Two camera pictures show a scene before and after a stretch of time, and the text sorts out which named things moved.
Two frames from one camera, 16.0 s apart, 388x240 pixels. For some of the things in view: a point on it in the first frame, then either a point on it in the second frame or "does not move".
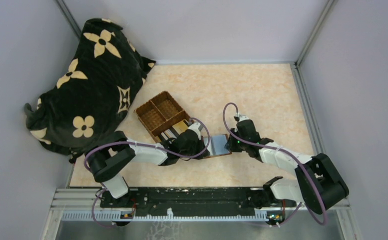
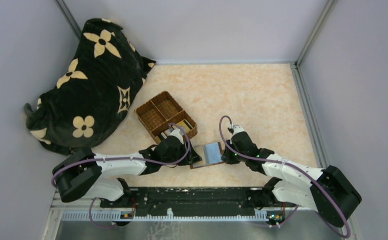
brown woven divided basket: [162, 113] does not move
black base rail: [185, 204] does not move
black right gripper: [230, 145] -> [227, 158]
